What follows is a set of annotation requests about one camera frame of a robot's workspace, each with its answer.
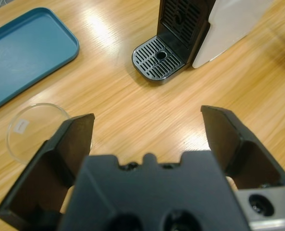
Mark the clear glass cup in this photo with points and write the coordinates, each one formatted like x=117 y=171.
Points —
x=19 y=127

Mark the white capsule coffee machine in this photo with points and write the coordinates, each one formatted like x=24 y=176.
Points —
x=229 y=29

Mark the teal plastic serving tray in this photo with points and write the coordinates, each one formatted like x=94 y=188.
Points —
x=24 y=55

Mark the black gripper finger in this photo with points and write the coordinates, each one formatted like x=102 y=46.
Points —
x=224 y=134
x=68 y=144

